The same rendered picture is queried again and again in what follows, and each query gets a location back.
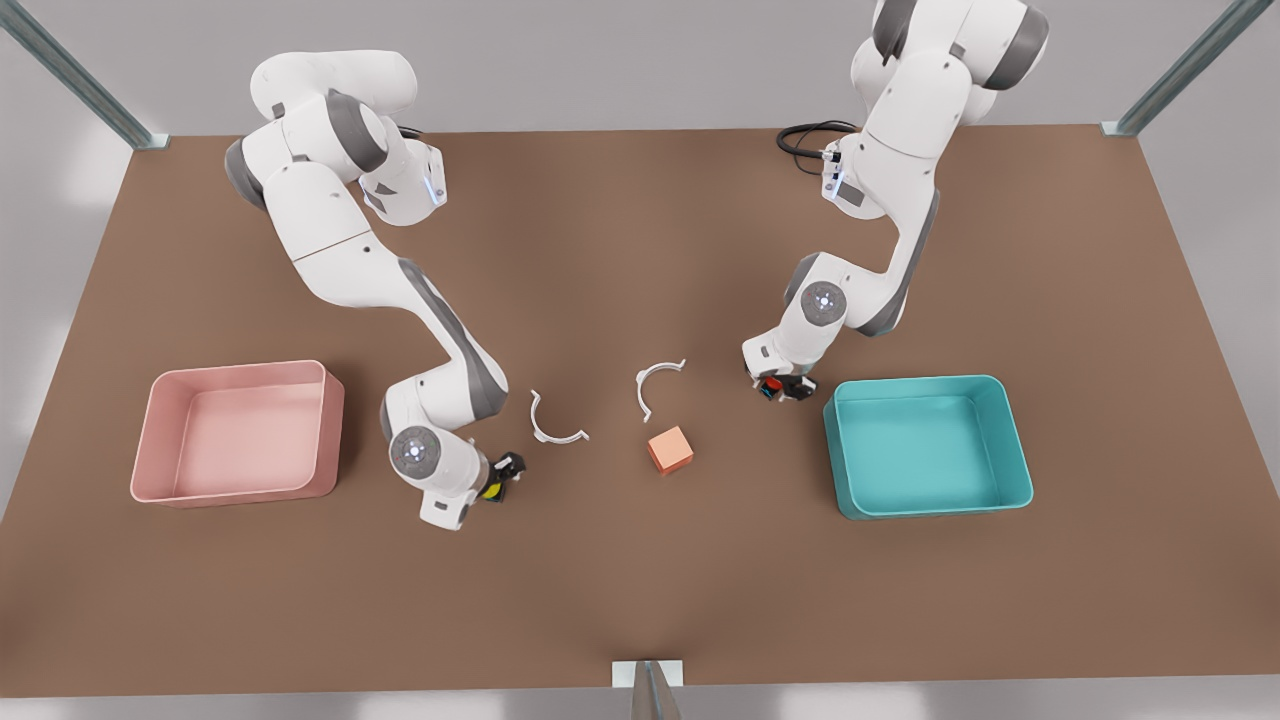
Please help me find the blue storage box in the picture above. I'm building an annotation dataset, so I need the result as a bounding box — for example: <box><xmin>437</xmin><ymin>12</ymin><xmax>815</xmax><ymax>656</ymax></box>
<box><xmin>822</xmin><ymin>375</ymin><xmax>1035</xmax><ymax>520</ymax></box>

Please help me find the pink storage box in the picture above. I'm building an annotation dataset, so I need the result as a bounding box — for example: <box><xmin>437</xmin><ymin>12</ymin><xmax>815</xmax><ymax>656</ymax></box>
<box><xmin>130</xmin><ymin>360</ymin><xmax>346</xmax><ymax>509</ymax></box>

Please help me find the white curved clip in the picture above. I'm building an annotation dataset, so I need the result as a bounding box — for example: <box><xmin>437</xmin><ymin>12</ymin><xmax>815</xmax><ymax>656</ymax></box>
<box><xmin>529</xmin><ymin>389</ymin><xmax>591</xmax><ymax>445</ymax></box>
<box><xmin>635</xmin><ymin>358</ymin><xmax>688</xmax><ymax>423</ymax></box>

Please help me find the orange cube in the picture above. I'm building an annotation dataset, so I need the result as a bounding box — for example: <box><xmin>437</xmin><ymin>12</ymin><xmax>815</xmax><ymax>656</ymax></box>
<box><xmin>646</xmin><ymin>425</ymin><xmax>695</xmax><ymax>477</ymax></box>

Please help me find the black cable loop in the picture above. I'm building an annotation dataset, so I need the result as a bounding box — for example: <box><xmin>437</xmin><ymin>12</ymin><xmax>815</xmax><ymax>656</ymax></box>
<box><xmin>776</xmin><ymin>120</ymin><xmax>861</xmax><ymax>177</ymax></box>

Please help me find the silver frame post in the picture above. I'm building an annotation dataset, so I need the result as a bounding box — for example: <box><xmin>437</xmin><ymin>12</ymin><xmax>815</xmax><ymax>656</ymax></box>
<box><xmin>612</xmin><ymin>659</ymin><xmax>685</xmax><ymax>720</ymax></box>
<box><xmin>1100</xmin><ymin>0</ymin><xmax>1277</xmax><ymax>138</ymax></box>
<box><xmin>0</xmin><ymin>0</ymin><xmax>171</xmax><ymax>151</ymax></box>

